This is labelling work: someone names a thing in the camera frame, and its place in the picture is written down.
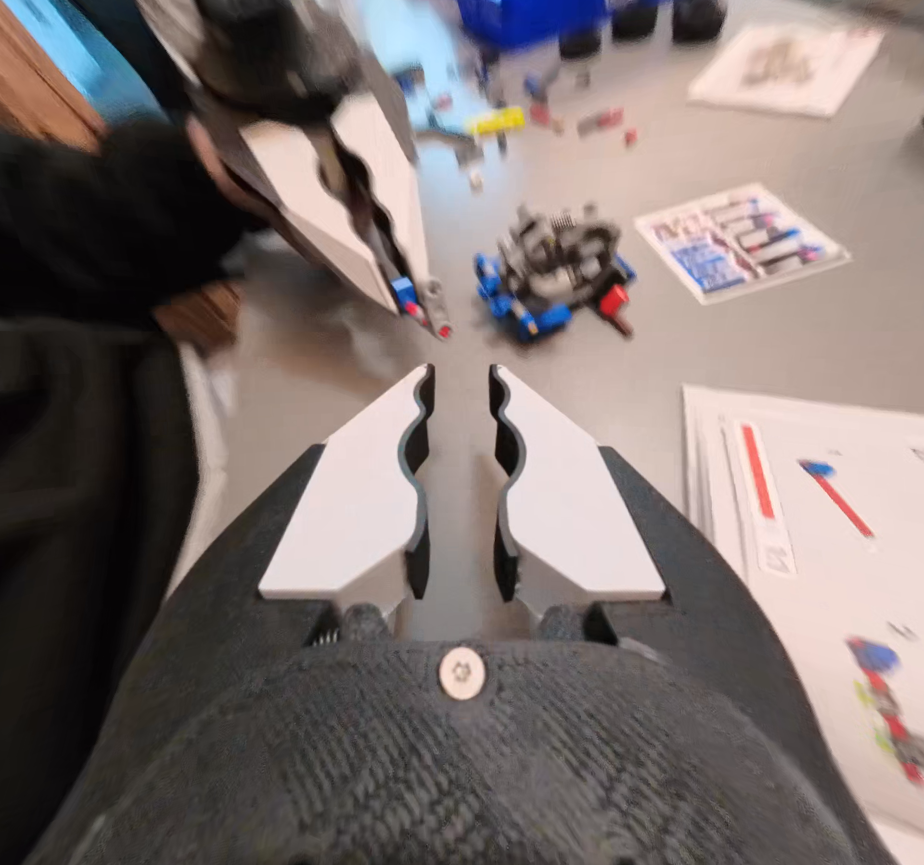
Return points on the lego sticker sheet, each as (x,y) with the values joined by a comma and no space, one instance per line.
(736,244)

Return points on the clear plastic bag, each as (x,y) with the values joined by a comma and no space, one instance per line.
(411,35)

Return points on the person's left forearm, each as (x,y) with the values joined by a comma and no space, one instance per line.
(94,223)

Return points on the small red axle lego assembly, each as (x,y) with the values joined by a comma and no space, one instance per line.
(404,293)

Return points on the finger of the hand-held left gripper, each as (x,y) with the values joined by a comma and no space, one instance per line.
(390,158)
(303,186)

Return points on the lego instruction booklet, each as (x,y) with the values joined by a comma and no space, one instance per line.
(830,591)

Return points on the white printed paper sheet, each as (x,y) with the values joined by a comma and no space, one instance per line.
(787,71)

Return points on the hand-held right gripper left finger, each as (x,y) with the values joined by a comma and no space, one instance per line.
(346,518)

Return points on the pile of loose lego pieces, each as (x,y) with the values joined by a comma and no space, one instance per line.
(494,122)

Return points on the black lego tire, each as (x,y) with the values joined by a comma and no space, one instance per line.
(581,44)
(698,16)
(635,21)

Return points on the grey and blue lego model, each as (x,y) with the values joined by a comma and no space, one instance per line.
(548,266)

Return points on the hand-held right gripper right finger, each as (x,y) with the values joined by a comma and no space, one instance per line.
(577,518)

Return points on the white fleece garment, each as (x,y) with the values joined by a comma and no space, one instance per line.
(209,403)

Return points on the person's black clothing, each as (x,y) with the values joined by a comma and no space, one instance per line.
(79,518)

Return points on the person's left hand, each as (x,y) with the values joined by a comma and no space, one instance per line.
(206,158)

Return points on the wooden furniture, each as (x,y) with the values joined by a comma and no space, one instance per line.
(43,93)

